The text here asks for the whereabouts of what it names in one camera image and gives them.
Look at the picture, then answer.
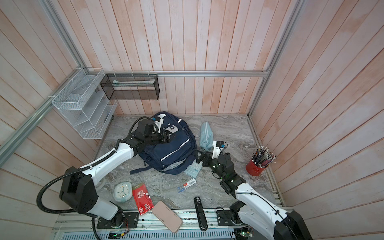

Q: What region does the white wire mesh shelf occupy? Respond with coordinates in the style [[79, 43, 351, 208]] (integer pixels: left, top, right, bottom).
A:
[[52, 68, 118, 140]]

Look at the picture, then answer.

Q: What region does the red pencil holder with pencils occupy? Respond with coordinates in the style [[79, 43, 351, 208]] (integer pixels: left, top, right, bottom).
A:
[[246, 146, 277, 177]]

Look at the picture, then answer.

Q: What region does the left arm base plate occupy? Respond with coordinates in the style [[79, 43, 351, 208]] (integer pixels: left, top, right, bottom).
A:
[[97, 212, 140, 230]]

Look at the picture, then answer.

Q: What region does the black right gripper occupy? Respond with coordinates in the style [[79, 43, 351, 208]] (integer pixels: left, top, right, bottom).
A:
[[195, 148, 226, 181]]

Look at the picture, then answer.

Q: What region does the red booklet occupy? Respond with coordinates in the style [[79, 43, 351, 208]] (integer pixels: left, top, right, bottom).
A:
[[132, 183, 154, 216]]

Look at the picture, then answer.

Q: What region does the mint green alarm clock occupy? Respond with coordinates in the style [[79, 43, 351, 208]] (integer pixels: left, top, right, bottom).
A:
[[114, 182, 133, 203]]

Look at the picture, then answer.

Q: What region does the light blue calculator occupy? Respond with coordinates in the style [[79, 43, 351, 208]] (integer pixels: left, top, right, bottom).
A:
[[184, 162, 203, 179]]

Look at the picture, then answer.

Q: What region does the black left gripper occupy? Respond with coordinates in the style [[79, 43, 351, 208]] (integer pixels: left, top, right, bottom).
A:
[[144, 129, 176, 146]]

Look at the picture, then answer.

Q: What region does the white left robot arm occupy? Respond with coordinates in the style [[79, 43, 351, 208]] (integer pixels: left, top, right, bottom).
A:
[[59, 117, 175, 227]]

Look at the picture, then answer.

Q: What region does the light blue pencil pouch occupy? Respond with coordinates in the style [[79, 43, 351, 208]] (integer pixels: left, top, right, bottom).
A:
[[200, 122, 214, 151]]

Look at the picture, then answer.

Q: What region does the navy blue backpack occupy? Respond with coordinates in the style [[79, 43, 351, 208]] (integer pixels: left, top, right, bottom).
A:
[[130, 112, 197, 175]]

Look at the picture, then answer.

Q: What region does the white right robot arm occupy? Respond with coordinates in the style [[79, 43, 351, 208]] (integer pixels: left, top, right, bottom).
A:
[[196, 150, 312, 240]]

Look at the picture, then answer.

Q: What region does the pink pencil case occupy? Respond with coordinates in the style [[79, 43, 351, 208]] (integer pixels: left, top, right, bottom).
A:
[[152, 201, 183, 233]]

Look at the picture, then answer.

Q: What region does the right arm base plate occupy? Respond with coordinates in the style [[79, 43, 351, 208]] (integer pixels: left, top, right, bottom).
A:
[[215, 207, 241, 226]]

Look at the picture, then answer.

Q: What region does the black stapler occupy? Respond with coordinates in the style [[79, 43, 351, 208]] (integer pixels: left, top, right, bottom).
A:
[[194, 197, 208, 232]]

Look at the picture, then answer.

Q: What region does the black corrugated cable hose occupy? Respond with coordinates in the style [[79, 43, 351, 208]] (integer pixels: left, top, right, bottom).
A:
[[36, 149, 116, 240]]

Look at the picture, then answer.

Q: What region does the black mesh wall basket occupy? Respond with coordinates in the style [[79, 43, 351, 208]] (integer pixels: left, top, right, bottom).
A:
[[101, 73, 160, 101]]

